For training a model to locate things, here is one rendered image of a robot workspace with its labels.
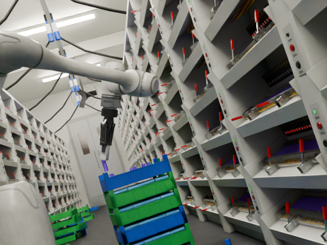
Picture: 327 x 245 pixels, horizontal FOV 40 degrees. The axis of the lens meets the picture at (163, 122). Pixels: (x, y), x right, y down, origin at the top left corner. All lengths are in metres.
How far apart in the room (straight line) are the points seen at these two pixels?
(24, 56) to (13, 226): 0.61
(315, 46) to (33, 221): 0.88
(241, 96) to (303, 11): 0.74
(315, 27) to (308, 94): 0.15
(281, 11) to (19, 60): 0.92
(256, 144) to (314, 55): 0.72
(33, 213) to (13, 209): 0.06
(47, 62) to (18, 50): 0.15
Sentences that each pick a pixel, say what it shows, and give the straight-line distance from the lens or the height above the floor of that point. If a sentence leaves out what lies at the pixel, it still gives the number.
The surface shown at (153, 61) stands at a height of 1.15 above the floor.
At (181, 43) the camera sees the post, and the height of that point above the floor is 1.04.
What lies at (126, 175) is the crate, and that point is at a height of 0.44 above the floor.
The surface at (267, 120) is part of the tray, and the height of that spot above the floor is 0.46.
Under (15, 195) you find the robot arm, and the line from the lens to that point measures 1.36.
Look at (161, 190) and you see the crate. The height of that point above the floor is 0.33.
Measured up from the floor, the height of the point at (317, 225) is 0.12.
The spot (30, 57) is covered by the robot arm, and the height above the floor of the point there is 0.93.
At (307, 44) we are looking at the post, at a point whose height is 0.59.
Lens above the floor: 0.42
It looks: 6 degrees up
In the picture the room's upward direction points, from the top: 18 degrees counter-clockwise
